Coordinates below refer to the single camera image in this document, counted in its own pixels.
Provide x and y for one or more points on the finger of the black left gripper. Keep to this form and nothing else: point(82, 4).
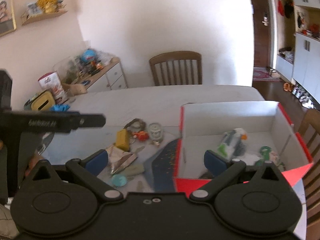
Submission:
point(48, 121)

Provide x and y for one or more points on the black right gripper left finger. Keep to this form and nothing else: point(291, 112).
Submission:
point(86, 171)

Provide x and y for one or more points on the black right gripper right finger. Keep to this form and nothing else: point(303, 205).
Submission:
point(224, 172)

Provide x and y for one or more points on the white plastic tissue pack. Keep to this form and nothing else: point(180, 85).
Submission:
point(233, 144)

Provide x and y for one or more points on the silver foil snack packet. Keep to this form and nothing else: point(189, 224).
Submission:
point(119, 159)

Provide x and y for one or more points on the green tassel pouch ornament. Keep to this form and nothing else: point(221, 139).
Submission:
point(268, 154)

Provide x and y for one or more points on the yellow small box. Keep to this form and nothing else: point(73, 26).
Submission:
point(123, 140)

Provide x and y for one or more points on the red and white cardboard box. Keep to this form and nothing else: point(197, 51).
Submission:
point(212, 134)

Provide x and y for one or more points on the red fish plush keychain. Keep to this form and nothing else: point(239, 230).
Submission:
point(141, 135)

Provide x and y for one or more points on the white plush keychain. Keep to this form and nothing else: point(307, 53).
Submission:
point(155, 131)

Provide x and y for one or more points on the blue rubber glove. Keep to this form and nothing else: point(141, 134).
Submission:
point(60, 108)

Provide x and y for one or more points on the yellow tissue box holder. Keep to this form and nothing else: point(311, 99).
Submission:
point(41, 101)

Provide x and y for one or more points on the small wooden box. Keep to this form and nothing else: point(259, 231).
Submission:
point(74, 90)

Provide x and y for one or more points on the red and white snack bag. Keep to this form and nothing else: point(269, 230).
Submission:
point(52, 82)

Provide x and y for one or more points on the white wooden sideboard cabinet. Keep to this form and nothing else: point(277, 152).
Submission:
point(111, 77)

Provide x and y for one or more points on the blue globe toy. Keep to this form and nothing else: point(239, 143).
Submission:
point(88, 56)

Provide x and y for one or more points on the wooden side chair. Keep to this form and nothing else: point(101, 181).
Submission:
point(309, 131)

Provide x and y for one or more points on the brown wooden dining chair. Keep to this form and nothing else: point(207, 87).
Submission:
point(176, 68)

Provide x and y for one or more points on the brown entrance door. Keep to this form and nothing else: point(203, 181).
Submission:
point(261, 33)

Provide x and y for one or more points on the framed wall picture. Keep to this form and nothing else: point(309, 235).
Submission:
point(7, 17)

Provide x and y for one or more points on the wooden wall shelf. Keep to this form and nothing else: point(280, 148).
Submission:
point(27, 18)

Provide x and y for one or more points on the white wall storage unit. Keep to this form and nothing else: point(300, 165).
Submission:
point(297, 25)

